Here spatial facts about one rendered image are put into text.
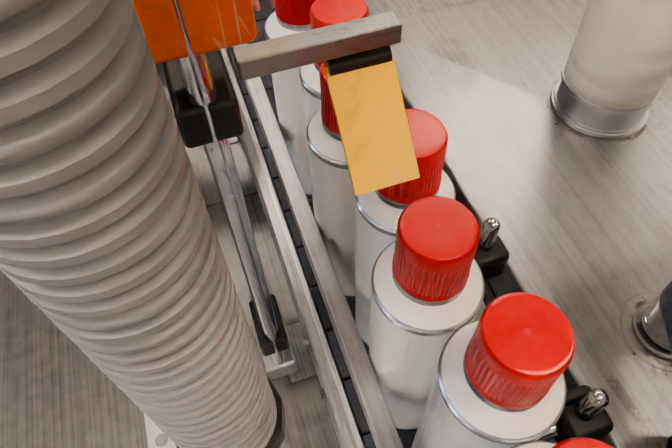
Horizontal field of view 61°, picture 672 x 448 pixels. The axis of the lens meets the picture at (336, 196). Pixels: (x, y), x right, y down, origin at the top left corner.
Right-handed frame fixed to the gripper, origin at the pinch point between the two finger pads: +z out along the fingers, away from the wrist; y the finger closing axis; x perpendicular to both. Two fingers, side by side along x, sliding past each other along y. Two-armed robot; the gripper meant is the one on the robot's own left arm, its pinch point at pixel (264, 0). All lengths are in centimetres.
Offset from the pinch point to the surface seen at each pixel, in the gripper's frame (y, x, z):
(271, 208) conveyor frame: -5.4, -13.2, 17.9
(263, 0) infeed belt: 1.1, 9.7, -0.9
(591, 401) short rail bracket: 8.0, -36.0, 27.9
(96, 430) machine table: -22.8, -19.7, 29.2
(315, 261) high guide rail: -4.2, -27.1, 18.5
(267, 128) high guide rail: -4.3, -17.6, 10.7
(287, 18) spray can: -1.8, -23.7, 3.6
